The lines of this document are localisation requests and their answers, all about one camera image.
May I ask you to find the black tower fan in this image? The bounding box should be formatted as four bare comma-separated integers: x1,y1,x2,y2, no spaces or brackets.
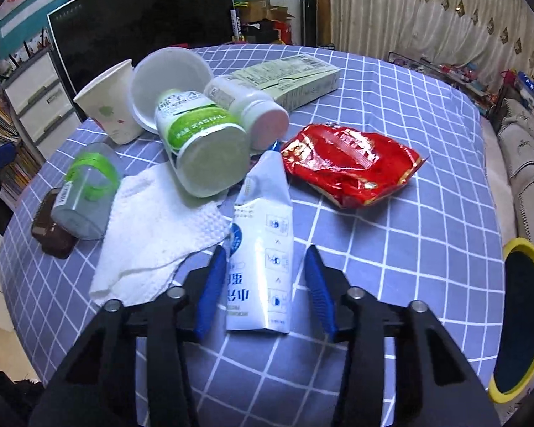
299,0,318,46

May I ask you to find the open brown cardboard box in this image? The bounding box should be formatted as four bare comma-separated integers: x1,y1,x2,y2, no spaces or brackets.
247,0,290,23

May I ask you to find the yellow-rimmed trash bin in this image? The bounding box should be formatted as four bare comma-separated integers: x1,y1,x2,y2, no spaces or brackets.
488,237,534,405

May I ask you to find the beige sofa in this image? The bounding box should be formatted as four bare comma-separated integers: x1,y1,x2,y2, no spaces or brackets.
481,98,534,272

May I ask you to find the red box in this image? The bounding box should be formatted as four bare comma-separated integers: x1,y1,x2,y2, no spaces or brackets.
280,15,297,45

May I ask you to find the blue checked tablecloth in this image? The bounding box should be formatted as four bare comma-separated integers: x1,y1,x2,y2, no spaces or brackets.
0,44,506,427

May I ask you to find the pale green cardboard box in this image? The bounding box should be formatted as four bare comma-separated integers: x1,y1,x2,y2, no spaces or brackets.
229,52,341,112

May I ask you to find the white pill bottle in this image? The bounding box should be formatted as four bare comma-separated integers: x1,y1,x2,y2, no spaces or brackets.
203,75,291,149

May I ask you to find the white paper cup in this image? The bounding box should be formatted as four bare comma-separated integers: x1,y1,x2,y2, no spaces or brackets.
73,59,143,145

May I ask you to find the beige patterned curtain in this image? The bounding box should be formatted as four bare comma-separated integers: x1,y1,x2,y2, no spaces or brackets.
325,0,534,94

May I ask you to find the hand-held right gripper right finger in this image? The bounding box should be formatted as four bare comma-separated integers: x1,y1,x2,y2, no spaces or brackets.
303,244,501,427

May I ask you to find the black television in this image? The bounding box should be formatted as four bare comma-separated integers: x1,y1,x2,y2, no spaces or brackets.
47,0,236,118

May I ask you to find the white plastic bowl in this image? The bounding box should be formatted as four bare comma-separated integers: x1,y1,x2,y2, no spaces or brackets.
130,47,214,135

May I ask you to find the white milk pouch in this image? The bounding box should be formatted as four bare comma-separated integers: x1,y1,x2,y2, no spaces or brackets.
225,149,294,335

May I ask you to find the stack of magazines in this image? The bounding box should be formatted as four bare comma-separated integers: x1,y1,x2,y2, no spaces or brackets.
0,75,41,201

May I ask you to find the clear jar with green lid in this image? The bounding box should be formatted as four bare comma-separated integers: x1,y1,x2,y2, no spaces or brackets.
50,142,124,241

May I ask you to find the white paper towel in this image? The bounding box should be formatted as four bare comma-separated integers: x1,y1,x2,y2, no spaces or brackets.
89,162,232,309

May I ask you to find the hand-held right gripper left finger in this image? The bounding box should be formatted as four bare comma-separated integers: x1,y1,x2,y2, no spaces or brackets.
29,244,230,427

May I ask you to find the cluttered low shelf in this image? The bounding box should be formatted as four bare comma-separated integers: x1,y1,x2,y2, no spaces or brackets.
387,51,503,112

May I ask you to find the red snack bag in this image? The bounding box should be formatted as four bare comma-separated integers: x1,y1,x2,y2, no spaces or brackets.
280,123,430,210

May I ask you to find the green-label yogurt bottle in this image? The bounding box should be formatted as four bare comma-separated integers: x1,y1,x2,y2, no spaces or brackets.
154,90,252,199

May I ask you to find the grey drawer cabinet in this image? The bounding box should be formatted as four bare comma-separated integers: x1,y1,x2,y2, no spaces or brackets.
2,47,85,161

